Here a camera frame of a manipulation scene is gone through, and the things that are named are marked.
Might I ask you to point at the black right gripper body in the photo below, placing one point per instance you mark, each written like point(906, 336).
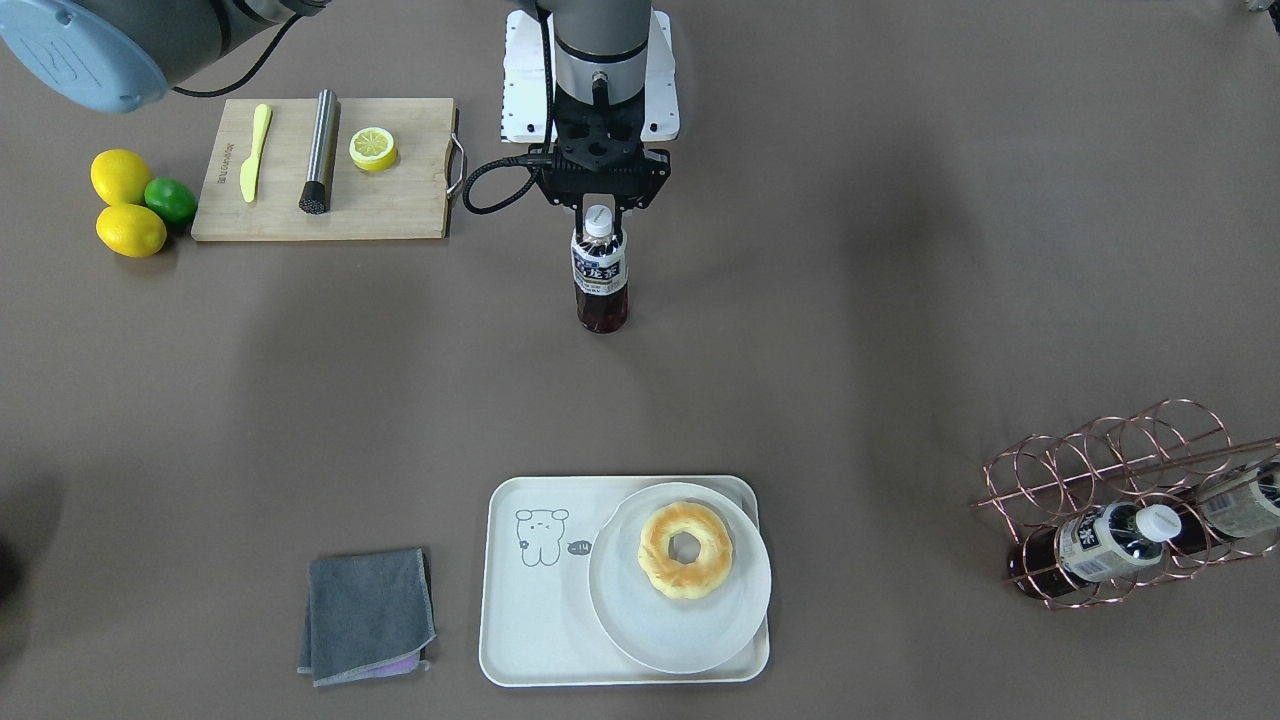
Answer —
point(657, 184)

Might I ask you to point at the tea bottle in rack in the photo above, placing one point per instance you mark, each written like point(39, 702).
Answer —
point(1248, 507)
point(1104, 543)

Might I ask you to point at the glazed donut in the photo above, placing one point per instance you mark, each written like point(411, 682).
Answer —
point(685, 551)

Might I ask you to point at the yellow plastic knife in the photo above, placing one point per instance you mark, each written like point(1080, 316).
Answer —
point(249, 171)

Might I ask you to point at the cream serving tray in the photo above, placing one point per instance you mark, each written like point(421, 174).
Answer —
point(565, 602)

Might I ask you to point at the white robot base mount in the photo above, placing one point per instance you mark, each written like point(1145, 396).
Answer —
point(524, 107)

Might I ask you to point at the steel cylinder muddler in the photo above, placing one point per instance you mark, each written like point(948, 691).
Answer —
point(316, 194)

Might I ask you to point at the green lime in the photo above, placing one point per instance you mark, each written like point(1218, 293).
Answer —
point(171, 200)

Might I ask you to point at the grey folded cloth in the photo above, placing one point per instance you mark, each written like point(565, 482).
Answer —
point(367, 616)

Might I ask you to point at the tea bottle with white cap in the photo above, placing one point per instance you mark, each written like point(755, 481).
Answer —
point(599, 255)

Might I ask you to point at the white round plate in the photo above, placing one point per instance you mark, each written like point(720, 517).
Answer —
point(676, 637)

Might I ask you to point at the half lemon slice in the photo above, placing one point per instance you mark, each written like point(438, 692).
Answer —
point(372, 149)

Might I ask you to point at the yellow lemon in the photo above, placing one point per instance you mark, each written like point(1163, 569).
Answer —
point(132, 231)
point(120, 177)

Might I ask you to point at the wooden cutting board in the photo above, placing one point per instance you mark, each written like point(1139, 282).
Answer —
point(408, 201)

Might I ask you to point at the copper wire bottle rack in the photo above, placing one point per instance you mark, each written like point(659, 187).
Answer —
point(1163, 454)

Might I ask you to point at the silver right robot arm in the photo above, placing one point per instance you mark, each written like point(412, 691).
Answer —
point(116, 56)

